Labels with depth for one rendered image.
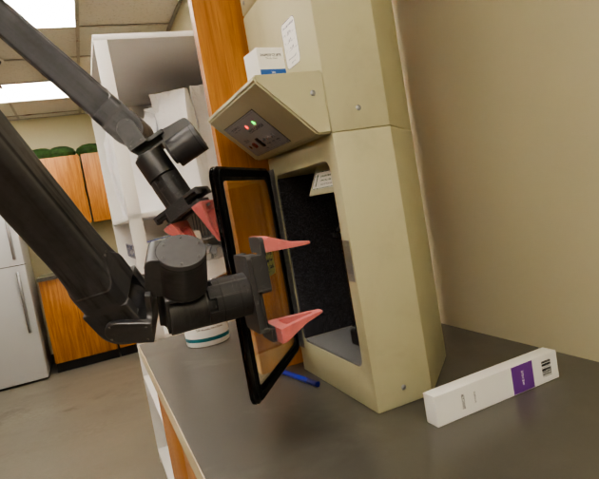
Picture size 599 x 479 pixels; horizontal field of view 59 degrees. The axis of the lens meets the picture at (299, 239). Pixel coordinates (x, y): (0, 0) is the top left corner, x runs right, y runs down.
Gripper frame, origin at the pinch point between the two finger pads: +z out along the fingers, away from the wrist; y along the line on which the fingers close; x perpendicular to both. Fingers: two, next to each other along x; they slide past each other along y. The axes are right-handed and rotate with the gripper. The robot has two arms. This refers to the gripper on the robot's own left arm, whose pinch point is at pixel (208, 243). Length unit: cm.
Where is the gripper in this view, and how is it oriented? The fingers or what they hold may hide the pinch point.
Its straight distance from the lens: 97.5
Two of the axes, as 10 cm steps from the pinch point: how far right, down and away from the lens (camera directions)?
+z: 5.7, 8.2, -0.2
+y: -7.9, 5.5, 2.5
